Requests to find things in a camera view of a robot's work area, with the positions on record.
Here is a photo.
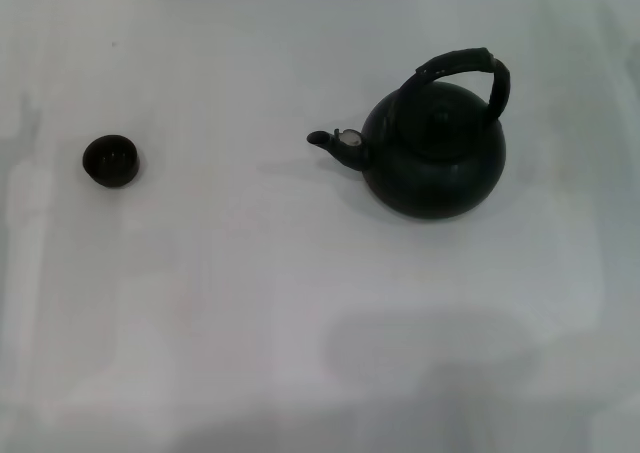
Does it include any small dark brown teacup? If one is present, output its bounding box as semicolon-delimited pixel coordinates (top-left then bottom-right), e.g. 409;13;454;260
81;133;142;189

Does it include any black round teapot with handle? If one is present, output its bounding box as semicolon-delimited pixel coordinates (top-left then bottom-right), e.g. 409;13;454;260
306;46;512;221

